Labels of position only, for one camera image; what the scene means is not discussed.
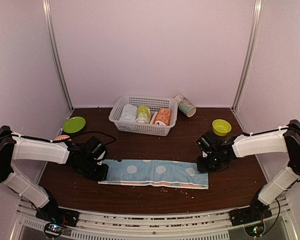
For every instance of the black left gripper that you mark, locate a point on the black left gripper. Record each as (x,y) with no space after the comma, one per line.
(101,176)

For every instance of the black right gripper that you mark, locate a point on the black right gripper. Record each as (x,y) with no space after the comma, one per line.
(202,168)

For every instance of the blue patterned towel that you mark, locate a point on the blue patterned towel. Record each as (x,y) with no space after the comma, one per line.
(155,173)

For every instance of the orange bunny towel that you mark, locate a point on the orange bunny towel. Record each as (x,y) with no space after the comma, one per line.
(162,117)

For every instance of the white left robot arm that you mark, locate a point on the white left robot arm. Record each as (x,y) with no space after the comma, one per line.
(15,146)

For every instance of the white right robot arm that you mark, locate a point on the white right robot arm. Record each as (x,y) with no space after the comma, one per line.
(284,139)

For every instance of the green bowl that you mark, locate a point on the green bowl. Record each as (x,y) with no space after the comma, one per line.
(221,127)

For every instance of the green plate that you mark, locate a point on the green plate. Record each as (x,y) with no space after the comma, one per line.
(74,124)

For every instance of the teal patterned paper cup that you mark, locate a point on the teal patterned paper cup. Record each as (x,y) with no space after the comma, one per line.
(185,106)

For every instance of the white rolled towel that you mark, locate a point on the white rolled towel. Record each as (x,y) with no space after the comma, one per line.
(129,113)

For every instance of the green rolled towel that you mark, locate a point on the green rolled towel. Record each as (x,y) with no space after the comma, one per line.
(143,115)

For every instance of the white plastic basket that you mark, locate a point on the white plastic basket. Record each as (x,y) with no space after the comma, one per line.
(155,104)

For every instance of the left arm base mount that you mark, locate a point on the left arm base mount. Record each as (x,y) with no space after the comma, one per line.
(52,213)

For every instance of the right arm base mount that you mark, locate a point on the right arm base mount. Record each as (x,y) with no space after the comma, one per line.
(255,212)

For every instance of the front aluminium rail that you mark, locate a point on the front aluminium rail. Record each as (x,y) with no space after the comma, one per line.
(207,225)

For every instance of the left aluminium frame post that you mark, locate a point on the left aluminium frame post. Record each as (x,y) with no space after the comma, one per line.
(46,4)

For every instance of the aluminium frame post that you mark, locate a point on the aluminium frame post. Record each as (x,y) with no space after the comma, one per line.
(46,4)
(251,47)

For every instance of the right aluminium frame post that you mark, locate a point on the right aluminium frame post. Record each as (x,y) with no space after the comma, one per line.
(251,47)

